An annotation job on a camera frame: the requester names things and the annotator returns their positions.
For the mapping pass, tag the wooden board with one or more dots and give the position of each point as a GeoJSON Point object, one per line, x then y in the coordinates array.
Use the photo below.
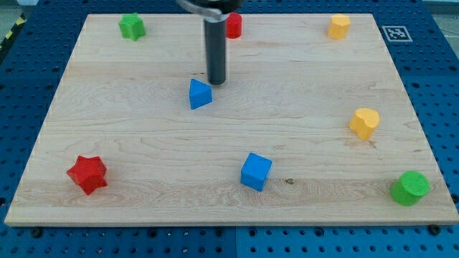
{"type": "Point", "coordinates": [289, 96]}

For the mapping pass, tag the yellow heart block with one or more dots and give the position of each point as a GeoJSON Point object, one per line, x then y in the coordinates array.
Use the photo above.
{"type": "Point", "coordinates": [364, 122]}

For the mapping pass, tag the red star block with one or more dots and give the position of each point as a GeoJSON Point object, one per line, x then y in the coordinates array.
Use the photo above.
{"type": "Point", "coordinates": [88, 173]}

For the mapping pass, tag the red cylinder block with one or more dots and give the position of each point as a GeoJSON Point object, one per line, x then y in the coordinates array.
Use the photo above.
{"type": "Point", "coordinates": [234, 25]}

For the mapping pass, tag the yellow hexagon block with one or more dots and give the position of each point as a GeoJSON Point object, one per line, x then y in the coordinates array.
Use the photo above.
{"type": "Point", "coordinates": [338, 27]}

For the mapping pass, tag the green star block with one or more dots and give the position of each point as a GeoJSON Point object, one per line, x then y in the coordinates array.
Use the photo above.
{"type": "Point", "coordinates": [131, 26]}

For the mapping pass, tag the green cylinder block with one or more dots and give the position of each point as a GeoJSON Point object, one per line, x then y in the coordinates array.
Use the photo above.
{"type": "Point", "coordinates": [411, 187]}

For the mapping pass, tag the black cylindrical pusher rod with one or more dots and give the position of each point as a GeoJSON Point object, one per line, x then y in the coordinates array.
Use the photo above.
{"type": "Point", "coordinates": [215, 47]}

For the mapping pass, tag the blue triangle block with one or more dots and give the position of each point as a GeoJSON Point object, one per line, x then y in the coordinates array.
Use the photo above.
{"type": "Point", "coordinates": [199, 94]}

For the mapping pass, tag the white fiducial marker tag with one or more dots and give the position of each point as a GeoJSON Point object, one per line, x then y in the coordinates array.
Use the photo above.
{"type": "Point", "coordinates": [395, 33]}

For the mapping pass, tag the blue cube block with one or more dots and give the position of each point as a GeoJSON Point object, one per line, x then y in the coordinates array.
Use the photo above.
{"type": "Point", "coordinates": [255, 171]}

